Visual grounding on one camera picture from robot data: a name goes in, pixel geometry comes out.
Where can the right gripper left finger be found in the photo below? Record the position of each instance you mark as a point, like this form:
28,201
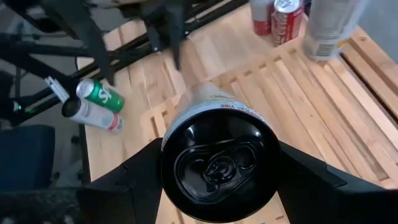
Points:
130,193

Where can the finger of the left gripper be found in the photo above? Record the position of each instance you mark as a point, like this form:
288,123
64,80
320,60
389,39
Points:
178,31
93,46

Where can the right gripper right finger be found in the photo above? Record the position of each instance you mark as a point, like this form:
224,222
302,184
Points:
326,202

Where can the green Sprite can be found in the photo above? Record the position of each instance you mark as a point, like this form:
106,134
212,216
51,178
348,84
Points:
104,96

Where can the tall white Celsius can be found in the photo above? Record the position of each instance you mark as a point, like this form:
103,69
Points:
329,28
217,161
93,115

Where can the white red Spindrift can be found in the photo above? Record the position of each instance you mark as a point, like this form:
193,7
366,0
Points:
261,18

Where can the red Coca-Cola can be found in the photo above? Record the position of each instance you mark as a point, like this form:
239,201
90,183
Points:
286,25

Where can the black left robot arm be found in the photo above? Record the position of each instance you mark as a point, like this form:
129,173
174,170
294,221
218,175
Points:
25,49

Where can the wooden slatted shelf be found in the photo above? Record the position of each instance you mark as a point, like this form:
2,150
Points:
311,102

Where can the silver aluminium bracket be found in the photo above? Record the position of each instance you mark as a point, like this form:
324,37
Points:
56,89

